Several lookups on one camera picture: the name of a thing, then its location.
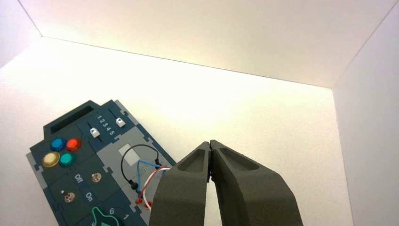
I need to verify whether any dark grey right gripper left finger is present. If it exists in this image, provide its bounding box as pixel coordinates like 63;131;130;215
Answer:
149;141;211;226

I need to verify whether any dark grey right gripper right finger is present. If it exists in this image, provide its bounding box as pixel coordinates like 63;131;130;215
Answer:
210;139;304;226

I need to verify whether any black wire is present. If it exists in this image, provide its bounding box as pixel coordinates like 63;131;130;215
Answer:
120;144;163;192

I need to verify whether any green rotary knob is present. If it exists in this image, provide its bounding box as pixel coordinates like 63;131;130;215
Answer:
91;206;122;226

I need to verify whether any red push button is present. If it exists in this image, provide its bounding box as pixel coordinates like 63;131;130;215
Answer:
65;138;83;153

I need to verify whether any teal push button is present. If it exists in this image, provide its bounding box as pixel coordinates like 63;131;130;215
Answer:
59;152;77;168

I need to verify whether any blue grey control box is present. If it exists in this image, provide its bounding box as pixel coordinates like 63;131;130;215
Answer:
25;99;178;226

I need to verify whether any blue push button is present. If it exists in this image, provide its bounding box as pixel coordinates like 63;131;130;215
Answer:
49;138;66;152

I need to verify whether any yellow push button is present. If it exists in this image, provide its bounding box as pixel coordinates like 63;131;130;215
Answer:
42;152;61;169

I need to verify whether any white wire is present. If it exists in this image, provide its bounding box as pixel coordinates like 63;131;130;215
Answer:
141;168;171;210

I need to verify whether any red wire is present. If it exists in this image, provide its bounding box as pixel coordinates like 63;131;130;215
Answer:
135;167;171;207

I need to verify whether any blue wire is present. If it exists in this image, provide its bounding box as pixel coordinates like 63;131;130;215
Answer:
136;160;166;195

